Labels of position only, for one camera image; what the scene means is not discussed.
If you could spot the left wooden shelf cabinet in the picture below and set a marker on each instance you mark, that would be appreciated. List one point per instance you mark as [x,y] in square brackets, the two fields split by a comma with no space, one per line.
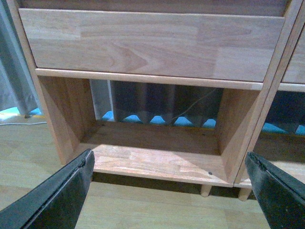
[184,129]

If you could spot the grey curtain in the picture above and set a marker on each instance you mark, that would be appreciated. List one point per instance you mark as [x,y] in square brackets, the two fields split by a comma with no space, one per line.
[16,85]

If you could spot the lower right wooden drawer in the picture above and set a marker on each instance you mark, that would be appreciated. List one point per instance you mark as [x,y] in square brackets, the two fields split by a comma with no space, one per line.
[295,72]

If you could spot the wooden drawer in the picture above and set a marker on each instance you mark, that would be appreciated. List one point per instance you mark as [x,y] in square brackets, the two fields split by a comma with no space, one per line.
[295,72]
[209,46]

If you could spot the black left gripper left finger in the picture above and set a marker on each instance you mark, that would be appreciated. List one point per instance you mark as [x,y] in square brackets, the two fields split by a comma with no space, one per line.
[55,203]

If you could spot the right wooden shelf cabinet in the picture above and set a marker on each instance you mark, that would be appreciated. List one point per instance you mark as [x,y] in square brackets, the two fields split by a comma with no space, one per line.
[279,135]

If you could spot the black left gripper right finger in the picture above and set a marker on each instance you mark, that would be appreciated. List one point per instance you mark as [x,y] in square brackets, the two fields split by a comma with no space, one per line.
[281,196]

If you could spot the lower left wooden drawer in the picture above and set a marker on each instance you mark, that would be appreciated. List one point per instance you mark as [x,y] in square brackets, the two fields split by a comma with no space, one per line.
[209,46]

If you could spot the wooden shelf cabinet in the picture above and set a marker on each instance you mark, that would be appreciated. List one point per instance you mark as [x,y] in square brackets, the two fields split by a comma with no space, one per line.
[184,129]
[279,135]

